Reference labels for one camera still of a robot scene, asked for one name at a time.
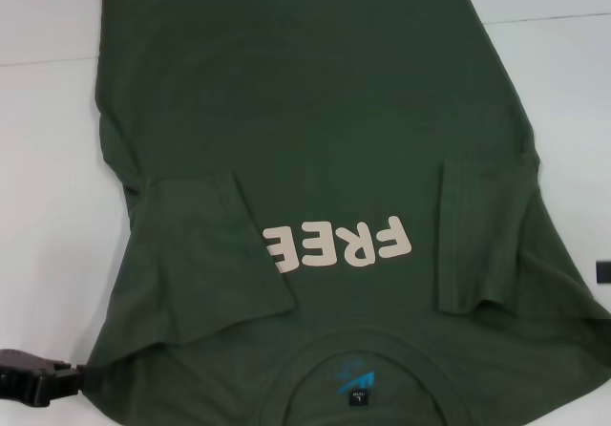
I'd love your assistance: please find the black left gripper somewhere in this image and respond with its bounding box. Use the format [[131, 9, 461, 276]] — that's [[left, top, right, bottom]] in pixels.
[[0, 347, 104, 407]]

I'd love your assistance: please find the dark green FREE! t-shirt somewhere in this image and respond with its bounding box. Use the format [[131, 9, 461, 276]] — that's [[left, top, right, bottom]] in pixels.
[[66, 0, 611, 426]]

